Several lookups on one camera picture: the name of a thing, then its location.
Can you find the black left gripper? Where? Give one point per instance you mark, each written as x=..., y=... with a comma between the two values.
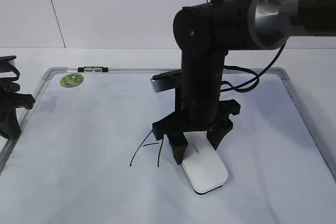
x=10, y=100

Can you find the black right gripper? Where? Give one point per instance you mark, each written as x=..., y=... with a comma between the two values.
x=212, y=118

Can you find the white eraser with black felt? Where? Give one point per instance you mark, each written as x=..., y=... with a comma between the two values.
x=202, y=165

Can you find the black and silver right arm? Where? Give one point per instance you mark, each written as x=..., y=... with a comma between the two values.
x=205, y=33

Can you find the round green magnet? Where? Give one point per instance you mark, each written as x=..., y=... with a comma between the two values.
x=72, y=80

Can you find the black and clear board clip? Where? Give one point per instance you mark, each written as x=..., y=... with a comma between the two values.
x=92, y=69

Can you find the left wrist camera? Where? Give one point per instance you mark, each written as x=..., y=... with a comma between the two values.
x=7, y=64

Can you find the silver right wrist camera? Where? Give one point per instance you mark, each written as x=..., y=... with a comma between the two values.
x=166, y=81

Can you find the white board with aluminium frame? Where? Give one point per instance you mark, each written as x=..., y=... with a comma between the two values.
x=86, y=155

